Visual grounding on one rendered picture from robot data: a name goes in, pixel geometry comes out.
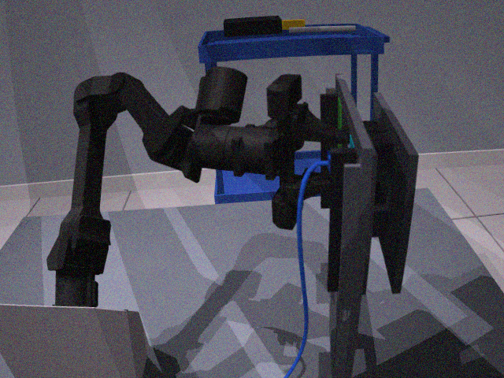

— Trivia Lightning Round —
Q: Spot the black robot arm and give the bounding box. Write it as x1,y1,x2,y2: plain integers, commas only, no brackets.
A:
46,66,247,307

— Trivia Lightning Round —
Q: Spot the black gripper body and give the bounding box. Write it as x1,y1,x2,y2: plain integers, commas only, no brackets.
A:
224,74,302,231

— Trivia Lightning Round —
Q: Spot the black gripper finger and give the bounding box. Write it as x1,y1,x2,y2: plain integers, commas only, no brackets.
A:
295,167,331,208
292,102,350,144

